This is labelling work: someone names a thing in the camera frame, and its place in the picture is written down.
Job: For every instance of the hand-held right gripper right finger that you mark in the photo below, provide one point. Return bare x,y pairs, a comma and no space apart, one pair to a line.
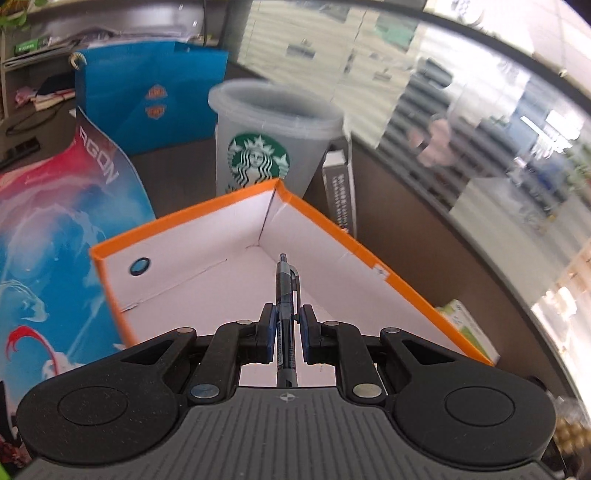
304,334

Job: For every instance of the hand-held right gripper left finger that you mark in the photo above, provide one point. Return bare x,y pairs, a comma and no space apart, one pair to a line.
270,334

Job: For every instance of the black ballpoint pen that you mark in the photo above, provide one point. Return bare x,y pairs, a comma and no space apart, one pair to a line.
285,314

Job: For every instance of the orange cardboard box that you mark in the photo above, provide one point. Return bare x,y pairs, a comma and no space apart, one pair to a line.
323,240

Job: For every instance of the dark grey slim carton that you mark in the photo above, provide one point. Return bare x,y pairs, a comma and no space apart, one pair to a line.
339,194

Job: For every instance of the green and white small box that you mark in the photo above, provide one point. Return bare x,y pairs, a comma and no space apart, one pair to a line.
466,323

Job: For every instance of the translucent plastic cup green logo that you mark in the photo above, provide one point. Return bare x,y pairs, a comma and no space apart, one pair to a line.
272,138

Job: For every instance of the printed desk mat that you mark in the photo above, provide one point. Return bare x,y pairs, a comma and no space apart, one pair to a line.
46,230

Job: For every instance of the blue paper bag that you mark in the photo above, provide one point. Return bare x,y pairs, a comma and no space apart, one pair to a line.
152,78

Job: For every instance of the beige pill blister pack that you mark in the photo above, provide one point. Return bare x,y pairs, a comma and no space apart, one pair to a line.
570,434

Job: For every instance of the black power strip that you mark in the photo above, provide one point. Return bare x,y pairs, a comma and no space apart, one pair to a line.
18,152

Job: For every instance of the dark notebook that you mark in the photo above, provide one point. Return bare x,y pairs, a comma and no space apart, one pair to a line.
53,90

